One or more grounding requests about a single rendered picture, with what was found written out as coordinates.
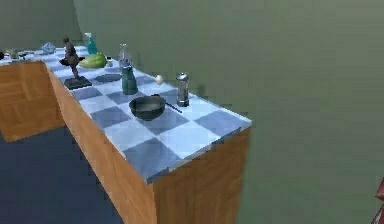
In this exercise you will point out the red chair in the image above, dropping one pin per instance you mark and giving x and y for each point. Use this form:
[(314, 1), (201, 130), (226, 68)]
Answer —
[(379, 203)]

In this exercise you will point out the small grey kitchen item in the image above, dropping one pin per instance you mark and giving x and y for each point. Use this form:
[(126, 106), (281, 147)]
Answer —
[(13, 53)]

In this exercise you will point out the green lettuce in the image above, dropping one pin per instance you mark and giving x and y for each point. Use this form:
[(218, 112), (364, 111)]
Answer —
[(93, 61)]

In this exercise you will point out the grey metal shaker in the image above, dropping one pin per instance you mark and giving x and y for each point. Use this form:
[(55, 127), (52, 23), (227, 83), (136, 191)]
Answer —
[(182, 90)]

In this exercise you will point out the small white cup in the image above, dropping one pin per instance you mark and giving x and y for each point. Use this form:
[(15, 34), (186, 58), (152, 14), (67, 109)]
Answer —
[(109, 62)]

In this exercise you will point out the dark green bowl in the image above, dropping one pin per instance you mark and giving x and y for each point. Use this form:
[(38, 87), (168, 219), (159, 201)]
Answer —
[(147, 108)]

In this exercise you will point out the black thin utensil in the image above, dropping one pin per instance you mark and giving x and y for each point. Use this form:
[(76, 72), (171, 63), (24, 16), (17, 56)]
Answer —
[(172, 107)]

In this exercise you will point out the wooden counter with checkered top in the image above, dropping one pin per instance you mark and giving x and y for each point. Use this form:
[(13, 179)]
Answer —
[(186, 140)]

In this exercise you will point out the dark figurine statue on base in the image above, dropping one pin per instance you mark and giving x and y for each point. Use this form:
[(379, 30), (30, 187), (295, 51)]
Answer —
[(73, 66)]

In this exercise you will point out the dark green glass bottle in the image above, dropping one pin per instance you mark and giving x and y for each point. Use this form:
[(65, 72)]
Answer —
[(128, 78)]

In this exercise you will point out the teal spray bottle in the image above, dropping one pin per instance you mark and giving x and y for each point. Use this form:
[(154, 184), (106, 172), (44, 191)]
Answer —
[(90, 45)]

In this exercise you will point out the white egg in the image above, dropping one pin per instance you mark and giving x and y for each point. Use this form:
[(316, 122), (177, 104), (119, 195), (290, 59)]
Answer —
[(159, 79)]

